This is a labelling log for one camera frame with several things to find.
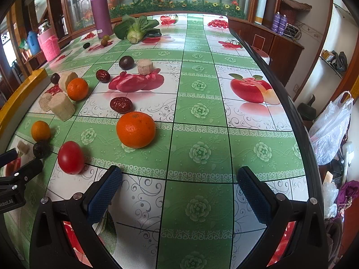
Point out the red jujube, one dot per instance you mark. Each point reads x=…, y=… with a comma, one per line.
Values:
x=103, y=76
x=121, y=105

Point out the dark green small fruit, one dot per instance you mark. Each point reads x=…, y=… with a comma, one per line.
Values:
x=86, y=45

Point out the purple thermos bottle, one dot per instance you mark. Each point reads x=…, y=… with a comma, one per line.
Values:
x=102, y=19

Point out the pink knitted jar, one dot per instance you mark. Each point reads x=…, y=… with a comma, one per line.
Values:
x=48, y=40

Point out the bok choy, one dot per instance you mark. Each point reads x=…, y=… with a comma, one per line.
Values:
x=136, y=29

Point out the purple bottles pair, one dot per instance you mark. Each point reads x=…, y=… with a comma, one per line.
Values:
x=279, y=23

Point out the white plastic bag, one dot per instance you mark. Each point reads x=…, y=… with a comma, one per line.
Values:
x=328, y=130

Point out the blue jug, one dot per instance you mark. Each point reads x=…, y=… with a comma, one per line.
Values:
x=33, y=43

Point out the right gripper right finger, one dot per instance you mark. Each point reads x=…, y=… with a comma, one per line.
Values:
x=295, y=235

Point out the brown small fruit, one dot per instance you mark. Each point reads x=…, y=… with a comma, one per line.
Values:
x=104, y=43

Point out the red jujube front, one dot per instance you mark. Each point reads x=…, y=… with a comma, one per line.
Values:
x=121, y=105

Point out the large orange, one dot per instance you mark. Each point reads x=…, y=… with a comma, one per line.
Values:
x=136, y=129

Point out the red tomato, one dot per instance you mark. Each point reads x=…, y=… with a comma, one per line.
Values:
x=71, y=158

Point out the small sugarcane chunk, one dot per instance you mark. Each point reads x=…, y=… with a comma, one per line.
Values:
x=145, y=66

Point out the large sugarcane chunk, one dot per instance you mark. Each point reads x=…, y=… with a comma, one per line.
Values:
x=62, y=106

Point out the dark passion fruit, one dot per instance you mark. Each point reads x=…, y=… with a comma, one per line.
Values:
x=126, y=62
x=55, y=78

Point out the dark plum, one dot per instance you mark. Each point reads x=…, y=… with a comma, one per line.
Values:
x=41, y=149

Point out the white foam tray yellow tape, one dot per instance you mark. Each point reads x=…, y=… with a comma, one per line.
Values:
x=20, y=102

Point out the small pale orange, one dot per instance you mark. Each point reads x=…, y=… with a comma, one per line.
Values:
x=40, y=131

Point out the wooden cabinet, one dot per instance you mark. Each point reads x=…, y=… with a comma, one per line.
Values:
x=283, y=52

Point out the small sugarcane piece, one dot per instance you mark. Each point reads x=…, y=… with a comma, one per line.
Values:
x=23, y=148

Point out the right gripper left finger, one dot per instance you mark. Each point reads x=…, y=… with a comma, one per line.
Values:
x=50, y=245

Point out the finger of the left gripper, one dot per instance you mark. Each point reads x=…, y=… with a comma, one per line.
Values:
x=25, y=173
x=8, y=157

